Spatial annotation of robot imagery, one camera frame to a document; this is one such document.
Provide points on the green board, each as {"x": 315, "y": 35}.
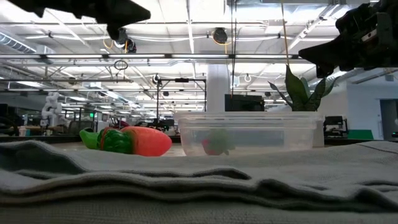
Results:
{"x": 360, "y": 134}

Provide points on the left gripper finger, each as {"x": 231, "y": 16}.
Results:
{"x": 118, "y": 20}
{"x": 118, "y": 5}

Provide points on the black rig frame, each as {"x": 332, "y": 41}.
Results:
{"x": 157, "y": 99}

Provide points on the black desk equipment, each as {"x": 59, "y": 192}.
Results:
{"x": 335, "y": 124}

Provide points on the clear plastic tupperware container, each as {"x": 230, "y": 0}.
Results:
{"x": 273, "y": 137}

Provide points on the white column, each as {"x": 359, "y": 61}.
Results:
{"x": 217, "y": 90}

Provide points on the snake plant in white pot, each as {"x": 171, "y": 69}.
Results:
{"x": 297, "y": 93}

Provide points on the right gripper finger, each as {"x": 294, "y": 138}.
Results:
{"x": 351, "y": 34}
{"x": 328, "y": 59}

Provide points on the black computer case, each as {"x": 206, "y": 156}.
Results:
{"x": 244, "y": 103}

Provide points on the green toy pea pod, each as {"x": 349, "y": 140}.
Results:
{"x": 88, "y": 138}

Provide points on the orange toy carrot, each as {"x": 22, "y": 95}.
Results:
{"x": 149, "y": 141}

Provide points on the red toy strawberry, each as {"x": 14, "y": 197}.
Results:
{"x": 214, "y": 144}

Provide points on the grey folded cloth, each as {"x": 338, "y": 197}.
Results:
{"x": 186, "y": 186}

